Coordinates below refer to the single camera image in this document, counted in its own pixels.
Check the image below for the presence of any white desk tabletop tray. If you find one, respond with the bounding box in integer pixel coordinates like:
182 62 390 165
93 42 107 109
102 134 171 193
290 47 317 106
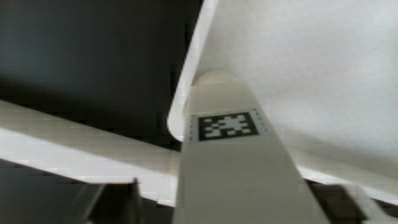
167 0 398 205

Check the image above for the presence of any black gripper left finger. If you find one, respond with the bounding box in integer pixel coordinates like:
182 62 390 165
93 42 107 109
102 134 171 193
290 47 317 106
84 179 144 224

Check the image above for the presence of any white desk leg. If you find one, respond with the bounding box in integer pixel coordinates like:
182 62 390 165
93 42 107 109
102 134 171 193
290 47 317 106
173 70 331 224

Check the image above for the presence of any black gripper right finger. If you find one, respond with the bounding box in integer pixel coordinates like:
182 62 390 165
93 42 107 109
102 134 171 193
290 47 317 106
304 181 393 224

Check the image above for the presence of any white L-shaped obstacle wall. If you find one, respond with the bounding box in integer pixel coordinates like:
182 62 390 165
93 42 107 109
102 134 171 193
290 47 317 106
0 100 180 207

